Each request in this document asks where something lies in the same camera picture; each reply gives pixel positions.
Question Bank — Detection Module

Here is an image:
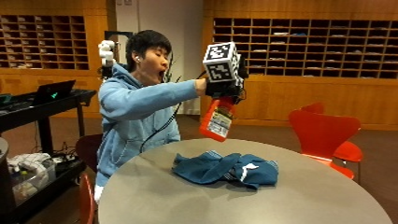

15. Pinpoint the black power strip with cables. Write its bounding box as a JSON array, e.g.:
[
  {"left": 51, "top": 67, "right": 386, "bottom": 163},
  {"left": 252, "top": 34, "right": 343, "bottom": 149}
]
[{"left": 52, "top": 150, "right": 85, "bottom": 171}]

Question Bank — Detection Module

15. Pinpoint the black cart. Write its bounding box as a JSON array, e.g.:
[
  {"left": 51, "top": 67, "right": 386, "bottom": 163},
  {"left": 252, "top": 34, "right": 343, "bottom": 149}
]
[{"left": 0, "top": 88, "right": 99, "bottom": 224}]

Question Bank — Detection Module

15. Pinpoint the dark brown chair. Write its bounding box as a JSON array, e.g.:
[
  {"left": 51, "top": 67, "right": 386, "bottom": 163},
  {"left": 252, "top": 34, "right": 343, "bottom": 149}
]
[{"left": 75, "top": 133, "right": 104, "bottom": 174}]

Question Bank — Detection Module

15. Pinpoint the white cube with black markers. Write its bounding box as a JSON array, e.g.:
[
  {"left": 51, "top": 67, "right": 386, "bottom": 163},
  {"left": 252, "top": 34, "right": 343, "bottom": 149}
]
[{"left": 201, "top": 41, "right": 244, "bottom": 85}]

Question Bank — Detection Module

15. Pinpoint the dark round bin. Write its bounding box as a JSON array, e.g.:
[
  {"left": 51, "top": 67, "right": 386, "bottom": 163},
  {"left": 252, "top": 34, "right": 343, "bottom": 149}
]
[{"left": 0, "top": 136, "right": 17, "bottom": 220}]

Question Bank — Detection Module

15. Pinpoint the black antenna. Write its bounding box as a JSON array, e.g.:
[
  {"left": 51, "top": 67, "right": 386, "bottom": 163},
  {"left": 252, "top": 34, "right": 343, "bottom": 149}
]
[{"left": 164, "top": 51, "right": 177, "bottom": 84}]

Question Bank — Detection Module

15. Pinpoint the red chair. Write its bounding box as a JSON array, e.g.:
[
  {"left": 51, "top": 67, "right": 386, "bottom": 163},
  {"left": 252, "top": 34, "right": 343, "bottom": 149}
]
[
  {"left": 288, "top": 108, "right": 362, "bottom": 180},
  {"left": 300, "top": 102, "right": 366, "bottom": 163},
  {"left": 77, "top": 172, "right": 100, "bottom": 224}
]

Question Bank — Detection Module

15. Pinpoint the blue striped cloth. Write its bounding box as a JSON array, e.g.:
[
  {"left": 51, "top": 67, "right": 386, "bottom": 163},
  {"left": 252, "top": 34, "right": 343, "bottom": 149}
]
[{"left": 170, "top": 150, "right": 280, "bottom": 190}]

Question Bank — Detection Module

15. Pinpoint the black cable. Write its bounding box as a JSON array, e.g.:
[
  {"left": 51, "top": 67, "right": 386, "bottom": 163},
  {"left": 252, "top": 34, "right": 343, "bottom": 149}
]
[{"left": 138, "top": 70, "right": 209, "bottom": 154}]

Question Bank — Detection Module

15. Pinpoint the clear plastic bin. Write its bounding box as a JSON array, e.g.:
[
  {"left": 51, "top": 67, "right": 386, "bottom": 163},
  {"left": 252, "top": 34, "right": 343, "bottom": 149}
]
[{"left": 7, "top": 151, "right": 59, "bottom": 205}]

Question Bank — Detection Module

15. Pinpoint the wooden mail slot shelf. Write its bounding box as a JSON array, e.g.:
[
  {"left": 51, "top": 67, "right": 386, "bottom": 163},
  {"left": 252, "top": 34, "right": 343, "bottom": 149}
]
[
  {"left": 212, "top": 17, "right": 398, "bottom": 80},
  {"left": 0, "top": 14, "right": 91, "bottom": 71}
]

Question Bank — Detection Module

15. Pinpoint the black laptop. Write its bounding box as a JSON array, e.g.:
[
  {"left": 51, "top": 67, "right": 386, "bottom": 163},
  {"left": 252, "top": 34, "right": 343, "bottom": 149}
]
[{"left": 31, "top": 79, "right": 77, "bottom": 105}]

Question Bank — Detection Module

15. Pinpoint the person in blue hoodie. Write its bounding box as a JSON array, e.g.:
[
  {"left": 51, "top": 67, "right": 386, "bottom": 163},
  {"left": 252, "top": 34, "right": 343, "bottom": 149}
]
[{"left": 93, "top": 29, "right": 208, "bottom": 203}]

